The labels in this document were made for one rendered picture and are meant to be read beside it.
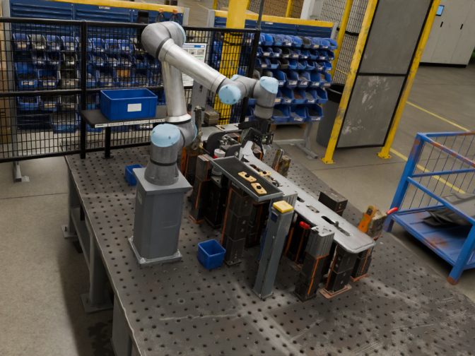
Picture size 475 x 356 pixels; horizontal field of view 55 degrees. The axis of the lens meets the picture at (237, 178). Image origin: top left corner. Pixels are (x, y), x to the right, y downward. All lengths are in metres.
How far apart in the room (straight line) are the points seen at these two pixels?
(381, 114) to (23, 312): 4.31
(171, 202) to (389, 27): 3.77
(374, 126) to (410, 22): 1.20
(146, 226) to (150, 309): 0.36
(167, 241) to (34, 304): 1.16
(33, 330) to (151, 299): 1.04
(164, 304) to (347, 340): 0.77
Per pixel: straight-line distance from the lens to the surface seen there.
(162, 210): 2.01
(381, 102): 5.61
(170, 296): 2.01
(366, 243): 2.08
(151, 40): 1.84
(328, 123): 5.71
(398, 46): 5.45
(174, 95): 1.99
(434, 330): 2.29
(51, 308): 2.99
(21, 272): 3.27
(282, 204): 1.85
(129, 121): 2.81
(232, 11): 3.33
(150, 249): 2.12
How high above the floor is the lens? 2.05
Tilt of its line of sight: 27 degrees down
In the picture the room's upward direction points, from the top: 10 degrees clockwise
